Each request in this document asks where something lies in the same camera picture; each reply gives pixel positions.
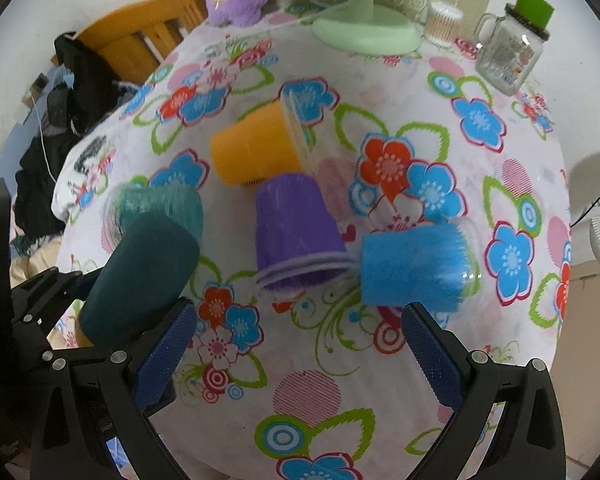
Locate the glass mug green lid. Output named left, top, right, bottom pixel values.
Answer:
left=472, top=0, right=554, bottom=96

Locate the blue cup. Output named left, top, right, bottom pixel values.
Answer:
left=360, top=218, right=482, bottom=314

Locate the wooden chair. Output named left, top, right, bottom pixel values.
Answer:
left=76, top=0, right=208, bottom=84

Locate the purple cup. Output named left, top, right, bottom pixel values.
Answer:
left=256, top=174, right=358, bottom=292

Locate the floral tablecloth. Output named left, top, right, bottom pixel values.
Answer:
left=49, top=1, right=574, bottom=480

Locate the cotton swab jar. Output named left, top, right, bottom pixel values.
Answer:
left=424, top=1, right=464, bottom=48

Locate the dark teal cup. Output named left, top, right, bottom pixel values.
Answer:
left=74, top=212, right=200, bottom=349

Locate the green desk fan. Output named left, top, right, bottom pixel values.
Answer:
left=312, top=0, right=422, bottom=56

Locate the turquoise glitter cup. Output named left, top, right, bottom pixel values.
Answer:
left=100, top=183, right=204, bottom=254

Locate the black clothing pile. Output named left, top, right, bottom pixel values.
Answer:
left=14, top=32, right=140, bottom=242

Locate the orange cup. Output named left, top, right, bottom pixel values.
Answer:
left=210, top=93, right=312, bottom=185

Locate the white printed t-shirt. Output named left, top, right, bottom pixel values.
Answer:
left=52, top=134, right=117, bottom=224

